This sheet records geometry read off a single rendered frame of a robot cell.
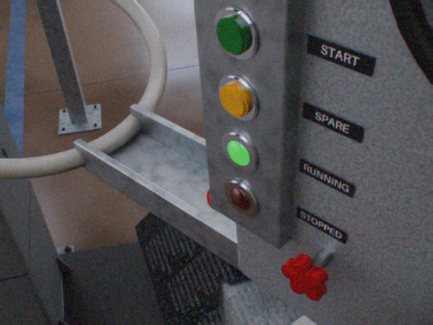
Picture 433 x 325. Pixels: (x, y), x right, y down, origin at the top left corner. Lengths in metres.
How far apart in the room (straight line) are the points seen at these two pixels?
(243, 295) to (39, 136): 1.90
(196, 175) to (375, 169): 0.46
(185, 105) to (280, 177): 2.40
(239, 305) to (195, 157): 0.33
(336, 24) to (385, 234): 0.16
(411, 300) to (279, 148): 0.15
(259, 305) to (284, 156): 0.63
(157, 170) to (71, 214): 1.54
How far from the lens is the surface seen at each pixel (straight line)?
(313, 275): 0.44
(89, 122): 2.79
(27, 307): 1.76
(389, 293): 0.47
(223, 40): 0.38
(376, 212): 0.41
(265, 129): 0.41
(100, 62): 3.25
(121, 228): 2.26
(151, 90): 0.95
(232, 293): 1.07
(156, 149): 0.88
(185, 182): 0.81
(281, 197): 0.44
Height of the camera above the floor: 1.65
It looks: 43 degrees down
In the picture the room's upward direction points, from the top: 4 degrees counter-clockwise
